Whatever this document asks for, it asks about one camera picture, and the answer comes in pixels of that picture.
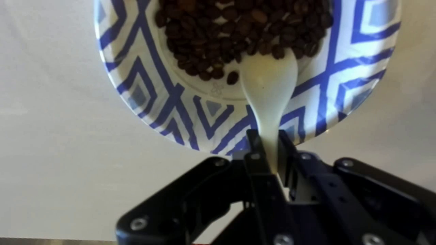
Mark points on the patterned small bowl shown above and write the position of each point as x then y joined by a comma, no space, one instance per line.
136,69

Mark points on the white plastic spoon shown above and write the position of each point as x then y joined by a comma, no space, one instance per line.
268,86

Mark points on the pile of coffee beans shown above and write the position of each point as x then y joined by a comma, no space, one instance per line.
218,36

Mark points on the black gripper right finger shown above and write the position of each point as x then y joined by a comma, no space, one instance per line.
362,199

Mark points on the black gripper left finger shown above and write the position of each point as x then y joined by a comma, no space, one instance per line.
263,205

